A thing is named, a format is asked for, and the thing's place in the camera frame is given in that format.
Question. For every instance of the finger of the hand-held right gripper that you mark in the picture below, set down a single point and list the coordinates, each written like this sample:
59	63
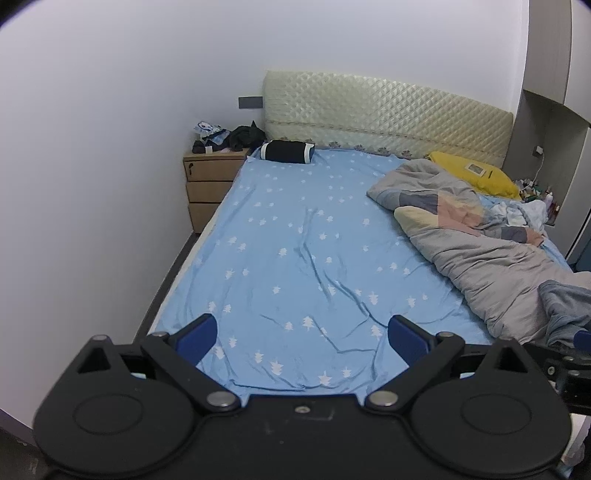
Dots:
582	340

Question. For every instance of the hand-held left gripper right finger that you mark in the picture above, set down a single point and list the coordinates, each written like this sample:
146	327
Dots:
406	339

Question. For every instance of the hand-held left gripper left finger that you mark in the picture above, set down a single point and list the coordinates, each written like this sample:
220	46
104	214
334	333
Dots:
198	337

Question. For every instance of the blue-grey denim pants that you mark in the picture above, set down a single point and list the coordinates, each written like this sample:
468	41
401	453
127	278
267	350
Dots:
565	309

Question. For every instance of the light blue crumpled clothes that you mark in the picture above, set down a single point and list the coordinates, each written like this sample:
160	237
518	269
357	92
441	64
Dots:
517	213

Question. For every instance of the dark blue curtain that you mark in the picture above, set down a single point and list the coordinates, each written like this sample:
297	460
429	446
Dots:
582	251

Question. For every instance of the grey patchwork quilt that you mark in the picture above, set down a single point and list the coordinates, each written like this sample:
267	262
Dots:
480	249

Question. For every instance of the bed with light blue sheet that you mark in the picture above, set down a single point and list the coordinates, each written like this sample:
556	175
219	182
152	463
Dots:
304	258

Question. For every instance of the wooden nightstand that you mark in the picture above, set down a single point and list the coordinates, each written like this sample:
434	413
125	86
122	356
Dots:
207	189

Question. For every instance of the pile of small bedside bottles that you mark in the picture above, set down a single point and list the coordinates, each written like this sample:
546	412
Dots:
540	196

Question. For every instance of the yellow pillow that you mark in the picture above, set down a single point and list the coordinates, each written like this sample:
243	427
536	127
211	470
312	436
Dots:
494	180

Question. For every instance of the small card on pillow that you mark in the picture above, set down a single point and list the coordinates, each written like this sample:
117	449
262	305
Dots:
475	168

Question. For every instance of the small black pouch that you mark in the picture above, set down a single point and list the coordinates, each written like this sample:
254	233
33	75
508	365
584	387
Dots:
201	147

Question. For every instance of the black bolster pillow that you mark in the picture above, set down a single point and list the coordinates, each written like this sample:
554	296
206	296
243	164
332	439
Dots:
286	152

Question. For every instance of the black clothing heap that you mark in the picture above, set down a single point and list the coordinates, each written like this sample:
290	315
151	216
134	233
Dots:
244	136

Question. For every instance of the blue and white packet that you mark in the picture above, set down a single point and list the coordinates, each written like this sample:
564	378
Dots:
207	129

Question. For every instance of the cream quilted headboard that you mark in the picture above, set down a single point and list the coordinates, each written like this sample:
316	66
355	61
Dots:
388	110

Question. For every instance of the grey built-in wardrobe unit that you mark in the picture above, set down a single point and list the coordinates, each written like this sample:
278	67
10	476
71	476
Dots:
554	92

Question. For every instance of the white wall charger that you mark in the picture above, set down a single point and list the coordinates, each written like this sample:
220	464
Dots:
538	149

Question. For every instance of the grey wall switch plate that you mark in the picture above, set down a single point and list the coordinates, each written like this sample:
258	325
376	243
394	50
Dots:
250	102

